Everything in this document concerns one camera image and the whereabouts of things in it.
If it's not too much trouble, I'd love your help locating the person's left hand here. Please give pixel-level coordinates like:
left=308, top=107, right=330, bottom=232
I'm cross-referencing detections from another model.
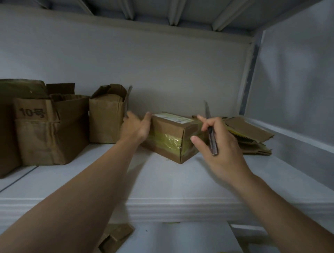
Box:
left=118, top=111, right=153, bottom=147

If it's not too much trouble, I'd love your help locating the dark box cutter knife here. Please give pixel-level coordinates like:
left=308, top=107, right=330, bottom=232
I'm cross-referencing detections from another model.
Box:
left=204, top=100, right=219, bottom=156

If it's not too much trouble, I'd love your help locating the person's left forearm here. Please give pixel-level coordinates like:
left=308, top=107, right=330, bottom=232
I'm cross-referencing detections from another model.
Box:
left=0, top=139, right=143, bottom=253

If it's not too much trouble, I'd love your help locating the person's right hand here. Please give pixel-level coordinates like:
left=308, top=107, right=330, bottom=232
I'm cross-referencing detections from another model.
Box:
left=190, top=115, right=256, bottom=187

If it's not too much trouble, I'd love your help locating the pile of flattened cardboard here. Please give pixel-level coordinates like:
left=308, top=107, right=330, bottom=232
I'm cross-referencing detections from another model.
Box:
left=223, top=116, right=275, bottom=156

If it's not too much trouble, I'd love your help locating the white metal shelving unit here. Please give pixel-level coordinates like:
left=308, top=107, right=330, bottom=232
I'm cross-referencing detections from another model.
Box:
left=0, top=0, right=334, bottom=253

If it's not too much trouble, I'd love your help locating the small open cardboard box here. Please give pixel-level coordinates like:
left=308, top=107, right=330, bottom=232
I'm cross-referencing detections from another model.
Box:
left=89, top=84, right=133, bottom=144

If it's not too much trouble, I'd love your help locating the large brown cardboard box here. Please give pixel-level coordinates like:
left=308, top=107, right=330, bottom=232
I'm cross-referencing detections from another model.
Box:
left=0, top=79, right=49, bottom=178

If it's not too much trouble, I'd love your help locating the printed open cardboard box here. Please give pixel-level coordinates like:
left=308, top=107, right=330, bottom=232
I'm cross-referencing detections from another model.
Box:
left=13, top=83, right=91, bottom=166

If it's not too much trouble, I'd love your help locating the taped cardboard box with label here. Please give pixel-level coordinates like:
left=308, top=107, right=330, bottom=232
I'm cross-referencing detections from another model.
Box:
left=142, top=112, right=210, bottom=165

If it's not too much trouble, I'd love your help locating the torn cardboard piece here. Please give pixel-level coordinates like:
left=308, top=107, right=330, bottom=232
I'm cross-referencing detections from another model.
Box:
left=97, top=223, right=136, bottom=253

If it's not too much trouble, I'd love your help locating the person's right forearm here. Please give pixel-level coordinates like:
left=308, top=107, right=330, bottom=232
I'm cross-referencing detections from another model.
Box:
left=232, top=173, right=334, bottom=253

